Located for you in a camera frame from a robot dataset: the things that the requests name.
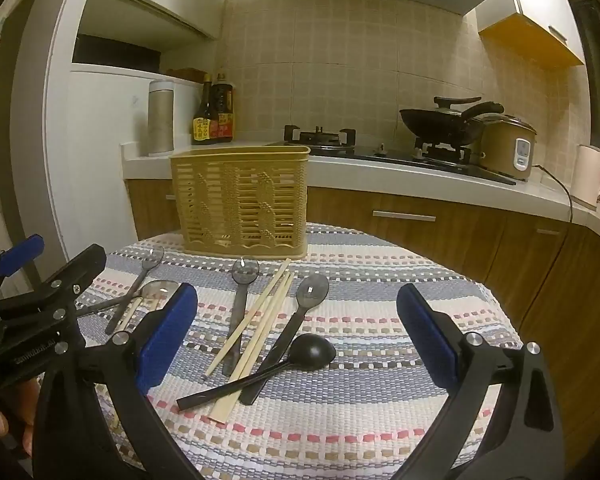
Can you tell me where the brown box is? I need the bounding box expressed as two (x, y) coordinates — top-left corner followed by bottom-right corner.
(167, 67), (206, 83)

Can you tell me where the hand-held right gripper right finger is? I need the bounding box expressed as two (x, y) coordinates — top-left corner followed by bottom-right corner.
(380, 282), (566, 480)

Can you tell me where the white kitchen counter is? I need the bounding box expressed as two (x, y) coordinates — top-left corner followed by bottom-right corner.
(120, 140), (600, 241)

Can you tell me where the wide dark sauce bottle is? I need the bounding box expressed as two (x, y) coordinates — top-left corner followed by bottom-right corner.
(211, 72), (236, 143)

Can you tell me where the black plastic soup spoon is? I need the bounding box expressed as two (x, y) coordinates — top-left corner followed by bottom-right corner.
(176, 332), (337, 411)

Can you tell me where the person's left hand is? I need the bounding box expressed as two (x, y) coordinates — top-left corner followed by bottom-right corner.
(0, 377), (42, 457)

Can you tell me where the black wok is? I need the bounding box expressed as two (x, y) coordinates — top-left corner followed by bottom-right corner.
(399, 101), (506, 148)

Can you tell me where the long silver cabinet handle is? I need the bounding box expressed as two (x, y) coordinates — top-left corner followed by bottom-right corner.
(372, 210), (437, 222)

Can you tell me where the shiny metal spoon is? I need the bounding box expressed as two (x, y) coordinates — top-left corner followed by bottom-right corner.
(75, 279), (181, 318)

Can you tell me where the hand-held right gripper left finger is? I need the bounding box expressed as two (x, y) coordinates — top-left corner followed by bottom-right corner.
(32, 282), (198, 480)

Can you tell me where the metal cylindrical canister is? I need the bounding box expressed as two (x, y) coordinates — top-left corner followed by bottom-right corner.
(147, 79), (176, 157)

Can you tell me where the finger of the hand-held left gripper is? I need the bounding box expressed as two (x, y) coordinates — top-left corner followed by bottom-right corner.
(0, 234), (46, 306)
(0, 244), (108, 322)

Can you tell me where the striped woven tablecloth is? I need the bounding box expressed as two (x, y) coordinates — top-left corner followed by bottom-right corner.
(35, 220), (523, 480)

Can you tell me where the white wall cabinet yellow underside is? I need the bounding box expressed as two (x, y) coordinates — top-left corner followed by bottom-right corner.
(475, 0), (586, 71)

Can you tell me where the beige rice cooker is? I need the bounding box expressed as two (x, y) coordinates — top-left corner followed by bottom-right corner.
(472, 114), (538, 182)

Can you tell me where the slim dark sauce bottle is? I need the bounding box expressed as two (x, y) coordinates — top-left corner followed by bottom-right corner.
(192, 74), (216, 146)

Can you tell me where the black power cable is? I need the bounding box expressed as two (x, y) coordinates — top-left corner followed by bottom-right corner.
(534, 164), (575, 225)

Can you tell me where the yellow plastic utensil basket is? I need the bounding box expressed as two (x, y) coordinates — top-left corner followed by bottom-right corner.
(169, 145), (312, 261)

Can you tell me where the pale electric kettle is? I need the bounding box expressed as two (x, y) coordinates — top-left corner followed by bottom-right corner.
(572, 144), (600, 210)

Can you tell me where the white cupboard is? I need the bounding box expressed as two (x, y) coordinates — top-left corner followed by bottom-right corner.
(70, 62), (216, 251)

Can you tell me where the translucent grey plastic spoon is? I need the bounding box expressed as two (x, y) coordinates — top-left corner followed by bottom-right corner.
(240, 274), (330, 406)
(105, 246), (166, 335)
(222, 257), (260, 377)

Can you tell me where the black glass gas stove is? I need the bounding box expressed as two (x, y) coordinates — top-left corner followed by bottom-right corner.
(265, 125), (518, 186)

